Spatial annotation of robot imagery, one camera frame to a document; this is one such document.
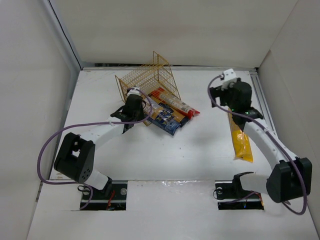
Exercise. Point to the starry blue spaghetti bag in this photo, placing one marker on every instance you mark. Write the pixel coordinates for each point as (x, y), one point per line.
(160, 113)

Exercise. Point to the yellow end spaghetti bag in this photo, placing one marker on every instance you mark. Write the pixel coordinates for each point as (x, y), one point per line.
(240, 142)

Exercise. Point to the red end spaghetti bag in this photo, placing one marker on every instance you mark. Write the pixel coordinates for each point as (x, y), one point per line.
(169, 99)

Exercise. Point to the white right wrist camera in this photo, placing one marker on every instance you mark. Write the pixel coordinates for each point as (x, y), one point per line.
(228, 77)

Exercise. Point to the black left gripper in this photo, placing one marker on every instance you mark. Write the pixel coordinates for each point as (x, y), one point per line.
(136, 100)

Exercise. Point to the blue label spaghetti bag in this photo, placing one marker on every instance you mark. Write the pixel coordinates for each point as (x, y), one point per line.
(179, 117)

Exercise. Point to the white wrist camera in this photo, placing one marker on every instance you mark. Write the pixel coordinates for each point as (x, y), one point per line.
(133, 93)
(228, 77)

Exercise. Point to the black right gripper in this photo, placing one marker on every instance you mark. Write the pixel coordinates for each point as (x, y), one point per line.
(216, 94)

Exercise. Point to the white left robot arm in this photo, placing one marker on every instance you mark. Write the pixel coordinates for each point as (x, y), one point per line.
(76, 156)

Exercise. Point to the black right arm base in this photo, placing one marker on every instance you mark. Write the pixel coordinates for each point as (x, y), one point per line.
(231, 196)

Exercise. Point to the dark blue pasta box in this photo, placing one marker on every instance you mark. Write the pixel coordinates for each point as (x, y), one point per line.
(170, 126)

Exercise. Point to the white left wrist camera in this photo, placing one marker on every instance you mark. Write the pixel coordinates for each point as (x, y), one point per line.
(133, 93)

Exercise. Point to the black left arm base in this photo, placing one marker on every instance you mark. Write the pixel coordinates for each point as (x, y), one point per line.
(113, 199)

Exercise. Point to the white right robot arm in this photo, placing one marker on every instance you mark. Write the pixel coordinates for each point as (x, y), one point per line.
(291, 175)

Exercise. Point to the gold wire shelf rack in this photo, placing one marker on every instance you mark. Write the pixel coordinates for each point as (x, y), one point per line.
(149, 77)

